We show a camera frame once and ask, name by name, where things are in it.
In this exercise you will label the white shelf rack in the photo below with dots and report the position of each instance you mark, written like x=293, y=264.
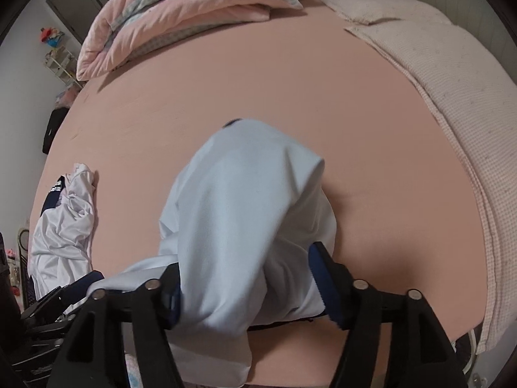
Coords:
x=62, y=66

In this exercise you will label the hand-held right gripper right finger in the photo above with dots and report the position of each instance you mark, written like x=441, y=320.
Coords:
x=323, y=283

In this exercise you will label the light blue shirt navy collar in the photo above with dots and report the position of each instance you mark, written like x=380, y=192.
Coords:
x=242, y=210

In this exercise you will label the grey cabinet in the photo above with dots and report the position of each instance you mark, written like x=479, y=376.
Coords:
x=76, y=4

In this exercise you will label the pink bed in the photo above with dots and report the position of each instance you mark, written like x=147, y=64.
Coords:
x=282, y=68

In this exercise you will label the black bag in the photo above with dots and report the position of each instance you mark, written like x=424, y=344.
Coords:
x=52, y=129

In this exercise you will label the white fan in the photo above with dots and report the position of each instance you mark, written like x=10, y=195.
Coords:
x=23, y=242

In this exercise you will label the pink floral quilt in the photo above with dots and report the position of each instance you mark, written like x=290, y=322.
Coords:
x=161, y=12

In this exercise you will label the white and navy garment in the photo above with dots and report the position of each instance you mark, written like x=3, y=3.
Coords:
x=68, y=230

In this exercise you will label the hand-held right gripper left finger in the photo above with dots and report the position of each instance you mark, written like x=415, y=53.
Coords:
x=171, y=305

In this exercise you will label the beige waffle blanket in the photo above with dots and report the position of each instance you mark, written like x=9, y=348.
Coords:
x=464, y=89

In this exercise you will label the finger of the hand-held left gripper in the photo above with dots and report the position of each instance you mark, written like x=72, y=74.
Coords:
x=83, y=287
x=44, y=309

